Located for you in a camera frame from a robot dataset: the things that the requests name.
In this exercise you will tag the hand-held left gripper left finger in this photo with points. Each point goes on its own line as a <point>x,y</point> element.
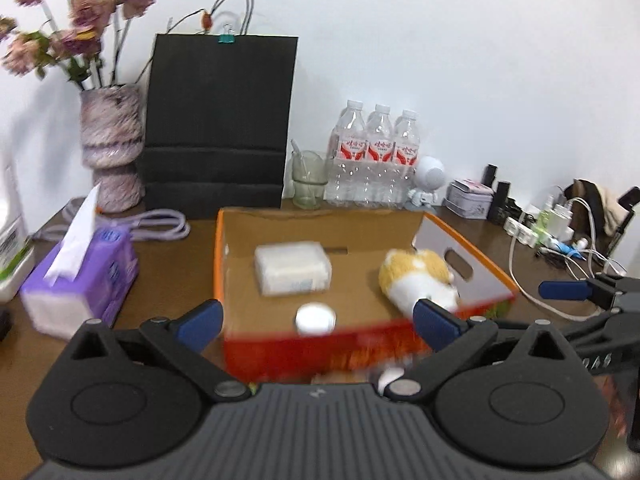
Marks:
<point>200,322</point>

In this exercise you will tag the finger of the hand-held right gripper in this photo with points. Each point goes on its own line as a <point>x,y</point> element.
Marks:
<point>562,290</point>
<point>607,325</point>

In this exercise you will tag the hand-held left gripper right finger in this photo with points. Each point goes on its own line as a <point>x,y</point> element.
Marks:
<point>435,322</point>

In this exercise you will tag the orange cardboard box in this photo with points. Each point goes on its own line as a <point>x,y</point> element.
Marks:
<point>350,350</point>

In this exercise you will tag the orange white plush toy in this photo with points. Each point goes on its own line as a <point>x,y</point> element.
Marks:
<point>415,280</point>

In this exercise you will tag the white charger plug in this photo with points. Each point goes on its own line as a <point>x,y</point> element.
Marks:
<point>563,222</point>

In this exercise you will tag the white power strip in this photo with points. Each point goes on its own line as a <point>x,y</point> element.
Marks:
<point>522,232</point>

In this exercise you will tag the brown cloth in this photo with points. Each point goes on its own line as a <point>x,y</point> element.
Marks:
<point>600,200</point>

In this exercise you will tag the black lipstick tube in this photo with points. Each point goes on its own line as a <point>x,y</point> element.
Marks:
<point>501,200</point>
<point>490,174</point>

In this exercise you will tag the white round disc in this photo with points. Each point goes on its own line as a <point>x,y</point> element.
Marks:
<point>315,317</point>

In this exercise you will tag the purple tissue pack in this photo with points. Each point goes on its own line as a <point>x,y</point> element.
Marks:
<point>85,285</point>

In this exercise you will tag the printed tin box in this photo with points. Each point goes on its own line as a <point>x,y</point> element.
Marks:
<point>467,200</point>

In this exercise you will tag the white robot figurine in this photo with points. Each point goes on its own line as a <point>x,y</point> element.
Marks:
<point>430,175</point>

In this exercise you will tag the red label water bottle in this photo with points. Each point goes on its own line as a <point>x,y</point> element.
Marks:
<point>406,162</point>
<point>380,160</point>
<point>350,160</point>

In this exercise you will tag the clear glass cup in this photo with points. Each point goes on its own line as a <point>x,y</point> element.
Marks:
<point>309,185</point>

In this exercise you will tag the black paper bag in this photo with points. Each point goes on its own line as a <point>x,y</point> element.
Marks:
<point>215,125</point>

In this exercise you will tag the purple marbled vase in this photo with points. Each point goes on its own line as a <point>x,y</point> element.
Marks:
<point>111,145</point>

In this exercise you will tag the white plastic jug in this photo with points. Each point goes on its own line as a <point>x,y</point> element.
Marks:
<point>12,240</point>

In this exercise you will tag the teal binder clip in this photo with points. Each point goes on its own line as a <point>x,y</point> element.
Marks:
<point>227,36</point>

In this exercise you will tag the small orange charm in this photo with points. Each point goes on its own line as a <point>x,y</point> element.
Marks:
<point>205,20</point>

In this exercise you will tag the dried pink flower bouquet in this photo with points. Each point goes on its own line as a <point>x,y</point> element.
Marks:
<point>75,15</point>

